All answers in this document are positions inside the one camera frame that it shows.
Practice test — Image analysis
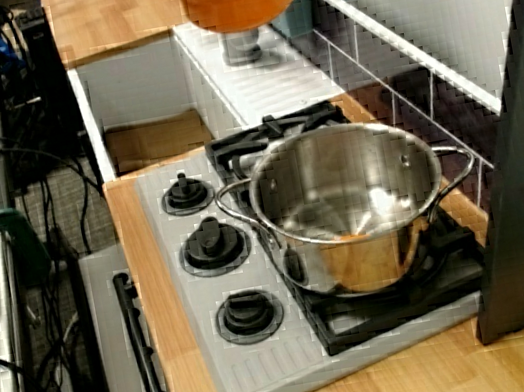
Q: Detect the blue connector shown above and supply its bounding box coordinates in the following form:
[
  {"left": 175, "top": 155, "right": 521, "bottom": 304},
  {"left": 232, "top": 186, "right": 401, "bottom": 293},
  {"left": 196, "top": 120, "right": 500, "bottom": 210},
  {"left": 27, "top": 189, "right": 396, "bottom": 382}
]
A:
[{"left": 0, "top": 30, "right": 26, "bottom": 76}]

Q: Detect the white sink basin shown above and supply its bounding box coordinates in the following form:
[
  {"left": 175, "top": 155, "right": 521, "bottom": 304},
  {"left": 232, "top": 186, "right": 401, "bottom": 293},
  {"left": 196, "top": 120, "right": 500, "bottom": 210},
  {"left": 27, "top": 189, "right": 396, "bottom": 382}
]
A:
[{"left": 61, "top": 0, "right": 355, "bottom": 187}]

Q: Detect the grey oven door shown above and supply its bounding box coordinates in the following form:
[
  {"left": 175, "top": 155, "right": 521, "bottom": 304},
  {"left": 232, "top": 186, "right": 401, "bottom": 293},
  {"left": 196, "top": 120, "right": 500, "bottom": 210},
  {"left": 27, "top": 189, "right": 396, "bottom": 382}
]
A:
[{"left": 76, "top": 239, "right": 176, "bottom": 392}]

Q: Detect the stainless steel pot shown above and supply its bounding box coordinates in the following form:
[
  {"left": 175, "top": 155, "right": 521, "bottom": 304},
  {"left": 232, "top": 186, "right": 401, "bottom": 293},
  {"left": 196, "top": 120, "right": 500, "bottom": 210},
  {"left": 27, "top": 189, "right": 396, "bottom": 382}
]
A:
[{"left": 206, "top": 102, "right": 495, "bottom": 319}]

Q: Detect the grey toy faucet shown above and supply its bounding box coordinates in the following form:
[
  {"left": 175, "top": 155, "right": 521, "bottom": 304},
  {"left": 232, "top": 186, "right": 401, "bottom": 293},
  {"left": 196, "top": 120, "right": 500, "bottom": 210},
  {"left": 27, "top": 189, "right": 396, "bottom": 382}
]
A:
[{"left": 218, "top": 26, "right": 266, "bottom": 69}]

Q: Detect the black computer tower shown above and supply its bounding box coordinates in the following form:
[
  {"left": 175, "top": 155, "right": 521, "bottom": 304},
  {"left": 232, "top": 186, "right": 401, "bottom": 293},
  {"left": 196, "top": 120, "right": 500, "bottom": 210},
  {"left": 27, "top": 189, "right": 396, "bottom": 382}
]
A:
[{"left": 14, "top": 2, "right": 88, "bottom": 160}]

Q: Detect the black burner grate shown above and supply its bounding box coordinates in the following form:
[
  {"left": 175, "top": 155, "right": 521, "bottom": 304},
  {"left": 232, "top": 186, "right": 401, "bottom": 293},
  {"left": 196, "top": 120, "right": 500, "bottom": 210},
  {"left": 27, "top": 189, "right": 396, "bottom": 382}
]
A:
[
  {"left": 200, "top": 95, "right": 361, "bottom": 200},
  {"left": 247, "top": 188, "right": 499, "bottom": 368}
]

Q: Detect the black oven door handle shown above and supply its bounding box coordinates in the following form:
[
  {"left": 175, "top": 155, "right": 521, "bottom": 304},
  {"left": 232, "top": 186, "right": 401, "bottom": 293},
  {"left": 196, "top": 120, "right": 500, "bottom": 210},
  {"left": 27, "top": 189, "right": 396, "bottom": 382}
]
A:
[{"left": 111, "top": 265, "right": 176, "bottom": 392}]

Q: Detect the black stove knob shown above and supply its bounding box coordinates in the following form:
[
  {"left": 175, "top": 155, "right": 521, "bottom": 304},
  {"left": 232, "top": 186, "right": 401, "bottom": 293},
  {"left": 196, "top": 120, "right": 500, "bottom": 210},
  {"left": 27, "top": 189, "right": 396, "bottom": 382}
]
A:
[
  {"left": 210, "top": 283, "right": 291, "bottom": 351},
  {"left": 173, "top": 208, "right": 257, "bottom": 282},
  {"left": 156, "top": 166, "right": 220, "bottom": 220}
]

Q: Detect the grey stove top panel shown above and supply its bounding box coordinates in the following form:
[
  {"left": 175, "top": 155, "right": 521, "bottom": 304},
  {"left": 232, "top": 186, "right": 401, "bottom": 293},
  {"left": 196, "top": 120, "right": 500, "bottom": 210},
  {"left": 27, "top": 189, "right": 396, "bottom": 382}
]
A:
[{"left": 126, "top": 93, "right": 503, "bottom": 392}]

